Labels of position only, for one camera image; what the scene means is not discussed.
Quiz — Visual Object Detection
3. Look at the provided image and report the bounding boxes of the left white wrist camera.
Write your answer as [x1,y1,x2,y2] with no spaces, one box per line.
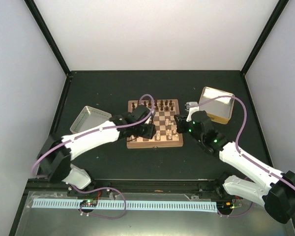
[131,105,150,121]

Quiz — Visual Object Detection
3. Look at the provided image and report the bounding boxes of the small circuit board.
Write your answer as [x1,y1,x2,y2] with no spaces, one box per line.
[80,200,97,207]

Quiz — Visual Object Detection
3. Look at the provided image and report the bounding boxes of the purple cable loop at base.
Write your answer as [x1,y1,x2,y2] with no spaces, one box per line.
[78,187,127,219]

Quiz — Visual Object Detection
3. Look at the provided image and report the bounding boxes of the gold metal tin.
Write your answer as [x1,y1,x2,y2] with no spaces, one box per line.
[199,87,235,124]

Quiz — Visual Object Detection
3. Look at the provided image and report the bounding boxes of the white slotted cable duct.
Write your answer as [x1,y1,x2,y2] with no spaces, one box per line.
[31,199,217,213]

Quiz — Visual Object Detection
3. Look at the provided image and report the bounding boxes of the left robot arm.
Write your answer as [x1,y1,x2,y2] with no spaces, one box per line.
[32,107,156,196]

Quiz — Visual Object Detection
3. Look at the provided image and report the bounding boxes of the row of dark chess pieces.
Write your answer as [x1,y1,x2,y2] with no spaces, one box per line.
[128,98,179,112]

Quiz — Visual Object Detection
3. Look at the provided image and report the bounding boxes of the wooden chess board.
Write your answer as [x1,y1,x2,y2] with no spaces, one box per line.
[127,111,183,149]

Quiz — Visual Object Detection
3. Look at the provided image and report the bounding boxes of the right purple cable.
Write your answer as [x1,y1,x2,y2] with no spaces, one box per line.
[194,95,295,218]

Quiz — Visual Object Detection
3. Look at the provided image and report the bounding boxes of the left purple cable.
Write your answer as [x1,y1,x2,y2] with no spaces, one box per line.
[30,94,156,179]

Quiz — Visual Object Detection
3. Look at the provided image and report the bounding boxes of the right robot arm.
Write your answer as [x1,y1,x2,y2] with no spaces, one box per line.
[174,111,295,224]

